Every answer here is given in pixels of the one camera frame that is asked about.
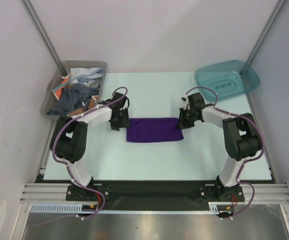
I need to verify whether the purple microfiber towel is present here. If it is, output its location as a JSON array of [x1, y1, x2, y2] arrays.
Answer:
[[126, 117, 184, 144]]

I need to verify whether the dark blue-grey towel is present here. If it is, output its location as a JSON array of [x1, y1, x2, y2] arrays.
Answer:
[[46, 82, 102, 116]]

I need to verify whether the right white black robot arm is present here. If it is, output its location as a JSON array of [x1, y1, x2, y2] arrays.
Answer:
[[176, 92, 264, 202]]

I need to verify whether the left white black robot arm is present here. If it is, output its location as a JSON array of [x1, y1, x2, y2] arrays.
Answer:
[[49, 91, 130, 203]]

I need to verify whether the light blue towel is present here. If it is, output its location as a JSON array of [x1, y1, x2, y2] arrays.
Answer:
[[69, 67, 104, 87]]

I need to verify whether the teal transparent plastic tray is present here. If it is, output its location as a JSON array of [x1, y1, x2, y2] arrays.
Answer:
[[194, 60, 261, 102]]

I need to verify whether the grey plastic bin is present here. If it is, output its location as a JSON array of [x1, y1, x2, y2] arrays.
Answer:
[[40, 60, 108, 120]]

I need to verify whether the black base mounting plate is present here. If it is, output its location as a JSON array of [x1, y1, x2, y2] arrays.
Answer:
[[65, 180, 245, 202]]

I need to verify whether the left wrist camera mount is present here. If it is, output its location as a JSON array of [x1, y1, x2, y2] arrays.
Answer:
[[117, 97, 130, 110]]

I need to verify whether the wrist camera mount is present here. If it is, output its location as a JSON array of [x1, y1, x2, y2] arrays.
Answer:
[[181, 94, 191, 106], [117, 97, 130, 110]]

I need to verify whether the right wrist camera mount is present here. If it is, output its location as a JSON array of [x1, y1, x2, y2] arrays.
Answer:
[[181, 94, 191, 106]]

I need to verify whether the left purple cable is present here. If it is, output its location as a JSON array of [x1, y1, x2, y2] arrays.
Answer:
[[34, 86, 130, 223]]

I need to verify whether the right aluminium corner post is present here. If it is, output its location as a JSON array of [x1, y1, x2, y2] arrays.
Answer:
[[246, 0, 288, 65]]

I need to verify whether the aluminium corner post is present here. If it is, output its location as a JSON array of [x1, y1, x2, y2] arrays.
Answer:
[[21, 0, 64, 69], [246, 0, 288, 65]]

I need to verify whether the left aluminium corner post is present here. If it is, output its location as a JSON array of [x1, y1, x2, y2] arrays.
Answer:
[[21, 0, 64, 69]]

